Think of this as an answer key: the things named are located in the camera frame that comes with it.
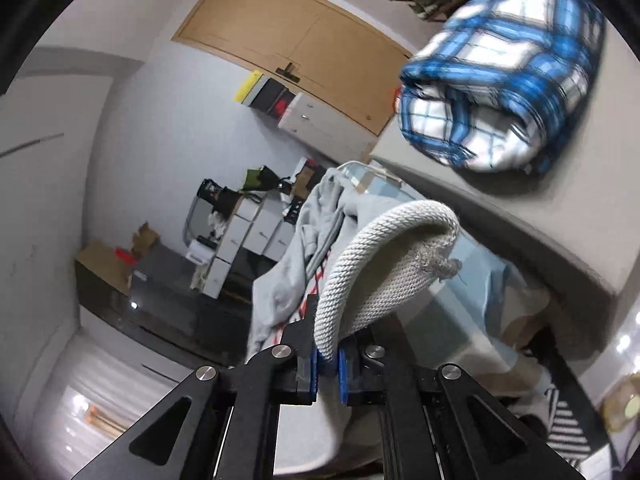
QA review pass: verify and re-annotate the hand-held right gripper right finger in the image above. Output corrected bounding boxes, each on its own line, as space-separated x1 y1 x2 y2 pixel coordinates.
337 317 588 480

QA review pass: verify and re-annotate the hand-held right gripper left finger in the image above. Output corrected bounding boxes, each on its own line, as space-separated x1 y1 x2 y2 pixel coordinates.
70 295 321 480

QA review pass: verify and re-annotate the grey red striped garment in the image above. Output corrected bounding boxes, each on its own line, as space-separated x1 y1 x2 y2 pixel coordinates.
297 252 333 326

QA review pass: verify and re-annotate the grey hoodie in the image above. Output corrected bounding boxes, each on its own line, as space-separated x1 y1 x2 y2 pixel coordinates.
245 162 463 466

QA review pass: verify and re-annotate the black glossy cabinet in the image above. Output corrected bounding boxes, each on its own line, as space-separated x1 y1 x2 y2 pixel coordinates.
75 245 256 366

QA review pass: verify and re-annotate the white drawer desk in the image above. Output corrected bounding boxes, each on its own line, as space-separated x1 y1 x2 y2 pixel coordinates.
182 192 301 301

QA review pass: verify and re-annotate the black white striped rug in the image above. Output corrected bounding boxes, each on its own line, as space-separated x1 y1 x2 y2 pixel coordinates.
542 385 596 463

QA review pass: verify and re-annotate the open cardboard box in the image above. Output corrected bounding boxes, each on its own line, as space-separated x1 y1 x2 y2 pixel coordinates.
75 222 161 296

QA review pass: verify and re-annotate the white drawer cabinet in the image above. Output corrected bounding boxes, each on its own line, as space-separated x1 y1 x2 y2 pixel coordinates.
277 92 381 163

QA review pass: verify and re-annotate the yellow box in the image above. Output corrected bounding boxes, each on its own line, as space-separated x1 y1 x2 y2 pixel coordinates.
235 70 266 106

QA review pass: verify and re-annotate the wooden door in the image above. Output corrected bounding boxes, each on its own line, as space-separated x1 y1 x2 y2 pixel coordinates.
172 0 418 136

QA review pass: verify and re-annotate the blue plaid shirt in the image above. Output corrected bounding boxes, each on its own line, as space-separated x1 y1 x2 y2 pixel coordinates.
397 0 608 176

